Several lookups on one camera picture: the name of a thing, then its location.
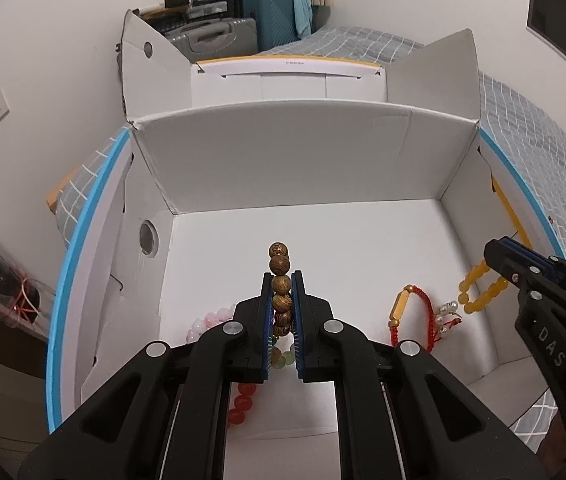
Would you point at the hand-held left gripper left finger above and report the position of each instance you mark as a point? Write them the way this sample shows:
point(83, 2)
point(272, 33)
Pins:
point(264, 330)

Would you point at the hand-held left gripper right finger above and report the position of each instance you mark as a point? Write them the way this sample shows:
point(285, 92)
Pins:
point(300, 330)

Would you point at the white pearl strand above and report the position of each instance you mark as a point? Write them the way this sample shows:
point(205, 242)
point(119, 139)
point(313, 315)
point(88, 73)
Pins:
point(445, 316)

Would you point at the white cardboard box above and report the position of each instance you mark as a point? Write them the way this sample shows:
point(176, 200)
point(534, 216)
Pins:
point(313, 175)

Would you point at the person's right forearm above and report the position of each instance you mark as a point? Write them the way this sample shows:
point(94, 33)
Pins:
point(558, 445)

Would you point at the grey checked bedsheet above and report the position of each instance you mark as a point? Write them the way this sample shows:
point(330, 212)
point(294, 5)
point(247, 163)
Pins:
point(538, 135)

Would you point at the grey suitcase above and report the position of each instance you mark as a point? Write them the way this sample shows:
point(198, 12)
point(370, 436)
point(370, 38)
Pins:
point(213, 35)

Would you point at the teal suitcase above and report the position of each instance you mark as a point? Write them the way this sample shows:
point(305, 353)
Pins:
point(273, 15)

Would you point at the teal cloth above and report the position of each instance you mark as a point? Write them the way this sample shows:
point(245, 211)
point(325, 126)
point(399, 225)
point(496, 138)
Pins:
point(303, 7)

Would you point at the small black box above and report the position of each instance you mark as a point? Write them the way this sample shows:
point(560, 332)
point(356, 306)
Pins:
point(177, 0)

